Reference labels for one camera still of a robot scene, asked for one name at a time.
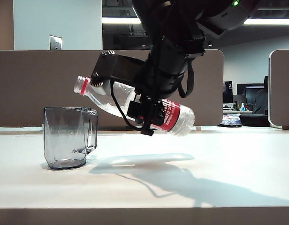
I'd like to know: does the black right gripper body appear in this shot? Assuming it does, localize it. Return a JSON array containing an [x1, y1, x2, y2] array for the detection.
[[134, 35, 206, 99]]

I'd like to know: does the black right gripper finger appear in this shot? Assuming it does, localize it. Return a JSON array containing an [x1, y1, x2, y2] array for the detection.
[[126, 100, 160, 124], [91, 50, 148, 88]]

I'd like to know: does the red-labelled clear water bottle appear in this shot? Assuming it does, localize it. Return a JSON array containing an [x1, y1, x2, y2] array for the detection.
[[73, 75, 196, 137]]

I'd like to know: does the clear grey faceted mug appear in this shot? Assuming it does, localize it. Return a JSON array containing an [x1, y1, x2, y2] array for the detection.
[[43, 106, 99, 171]]

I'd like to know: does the long ceiling light strip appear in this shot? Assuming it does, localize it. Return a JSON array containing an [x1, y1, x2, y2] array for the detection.
[[101, 17, 289, 26]]

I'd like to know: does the black sign with numeral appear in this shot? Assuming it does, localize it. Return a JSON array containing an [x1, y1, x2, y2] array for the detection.
[[223, 81, 233, 104]]

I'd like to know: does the black computer monitor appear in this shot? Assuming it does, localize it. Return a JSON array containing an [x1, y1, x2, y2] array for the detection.
[[236, 83, 266, 111]]

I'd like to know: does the black office chair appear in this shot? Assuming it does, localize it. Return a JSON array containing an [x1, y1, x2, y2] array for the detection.
[[251, 75, 269, 116]]

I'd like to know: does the black round zip case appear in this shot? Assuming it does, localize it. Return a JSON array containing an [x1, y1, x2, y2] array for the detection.
[[238, 113, 271, 128]]

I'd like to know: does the narrow brown desk partition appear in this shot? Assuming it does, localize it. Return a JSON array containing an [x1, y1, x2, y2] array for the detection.
[[268, 49, 289, 130]]

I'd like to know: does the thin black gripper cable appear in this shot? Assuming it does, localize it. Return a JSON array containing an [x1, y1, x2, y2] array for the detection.
[[109, 80, 155, 136]]

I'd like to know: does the black looped cable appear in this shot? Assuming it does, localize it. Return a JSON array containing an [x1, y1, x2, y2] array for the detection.
[[177, 60, 195, 99]]

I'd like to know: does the metal wall switch plate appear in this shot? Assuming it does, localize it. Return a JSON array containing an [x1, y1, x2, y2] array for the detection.
[[49, 35, 63, 51]]

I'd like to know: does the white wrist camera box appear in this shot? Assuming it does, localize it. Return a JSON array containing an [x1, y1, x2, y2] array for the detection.
[[197, 0, 259, 39]]

